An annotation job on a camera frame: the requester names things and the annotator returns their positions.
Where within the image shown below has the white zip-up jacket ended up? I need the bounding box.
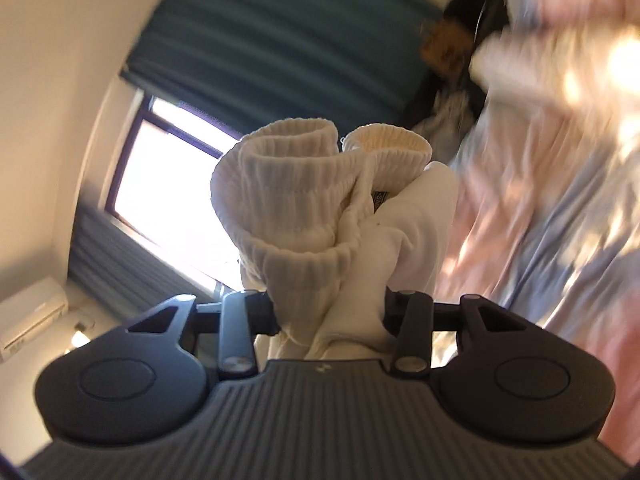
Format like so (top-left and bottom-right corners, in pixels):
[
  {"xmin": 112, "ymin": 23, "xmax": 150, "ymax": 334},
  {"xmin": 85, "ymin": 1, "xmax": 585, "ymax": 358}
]
[{"xmin": 210, "ymin": 117, "xmax": 460, "ymax": 362}]

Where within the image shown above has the window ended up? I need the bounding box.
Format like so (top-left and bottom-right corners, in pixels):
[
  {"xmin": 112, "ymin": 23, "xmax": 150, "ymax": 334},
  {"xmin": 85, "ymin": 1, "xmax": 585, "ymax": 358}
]
[{"xmin": 102, "ymin": 87, "xmax": 247, "ymax": 297}]

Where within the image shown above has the teal curtain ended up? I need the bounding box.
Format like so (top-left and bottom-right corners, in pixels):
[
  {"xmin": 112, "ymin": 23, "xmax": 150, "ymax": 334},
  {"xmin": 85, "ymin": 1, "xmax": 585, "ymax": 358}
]
[
  {"xmin": 67, "ymin": 204, "xmax": 227, "ymax": 312},
  {"xmin": 120, "ymin": 0, "xmax": 447, "ymax": 142}
]

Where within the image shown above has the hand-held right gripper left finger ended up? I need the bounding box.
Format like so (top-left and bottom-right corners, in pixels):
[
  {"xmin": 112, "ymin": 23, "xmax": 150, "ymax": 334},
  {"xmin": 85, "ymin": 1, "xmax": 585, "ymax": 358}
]
[{"xmin": 127, "ymin": 290, "xmax": 281, "ymax": 381}]

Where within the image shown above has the grey garment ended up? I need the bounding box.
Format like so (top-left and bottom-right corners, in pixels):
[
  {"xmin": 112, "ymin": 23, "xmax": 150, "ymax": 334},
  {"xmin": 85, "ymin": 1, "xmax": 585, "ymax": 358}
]
[{"xmin": 414, "ymin": 86, "xmax": 477, "ymax": 152}]

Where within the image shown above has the pink and white bed cover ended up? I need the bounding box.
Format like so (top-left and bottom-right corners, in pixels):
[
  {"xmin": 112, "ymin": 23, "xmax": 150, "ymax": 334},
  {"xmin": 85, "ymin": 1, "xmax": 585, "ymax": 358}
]
[{"xmin": 432, "ymin": 0, "xmax": 640, "ymax": 443}]

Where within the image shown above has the brown paper bag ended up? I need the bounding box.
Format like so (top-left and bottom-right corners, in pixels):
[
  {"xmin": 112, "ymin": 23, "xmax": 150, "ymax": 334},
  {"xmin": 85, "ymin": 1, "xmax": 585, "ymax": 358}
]
[{"xmin": 418, "ymin": 19, "xmax": 474, "ymax": 74}]

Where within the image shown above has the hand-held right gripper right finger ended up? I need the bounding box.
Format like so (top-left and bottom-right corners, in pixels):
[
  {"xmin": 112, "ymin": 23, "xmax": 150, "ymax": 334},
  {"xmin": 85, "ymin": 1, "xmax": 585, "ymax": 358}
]
[{"xmin": 382, "ymin": 287, "xmax": 528, "ymax": 380}]

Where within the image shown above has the white air conditioner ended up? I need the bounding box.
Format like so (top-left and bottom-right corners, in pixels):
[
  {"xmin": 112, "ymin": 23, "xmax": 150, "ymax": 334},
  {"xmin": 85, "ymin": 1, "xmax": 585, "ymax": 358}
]
[{"xmin": 0, "ymin": 277, "xmax": 69, "ymax": 364}]

